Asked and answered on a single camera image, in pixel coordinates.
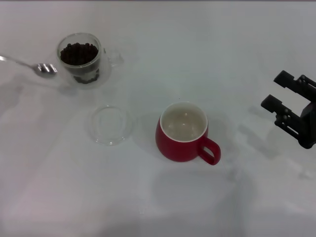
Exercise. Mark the clear glass saucer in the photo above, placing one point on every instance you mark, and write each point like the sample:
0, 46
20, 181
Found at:
108, 139

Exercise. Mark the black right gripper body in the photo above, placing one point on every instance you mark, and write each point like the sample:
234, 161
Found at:
309, 126

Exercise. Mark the red mug white inside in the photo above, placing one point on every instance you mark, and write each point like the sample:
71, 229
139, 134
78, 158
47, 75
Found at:
172, 148

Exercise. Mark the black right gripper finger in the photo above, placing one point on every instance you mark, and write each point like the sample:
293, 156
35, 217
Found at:
286, 116
304, 85

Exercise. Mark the dark coffee beans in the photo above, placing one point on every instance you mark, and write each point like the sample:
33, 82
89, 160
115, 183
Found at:
79, 53

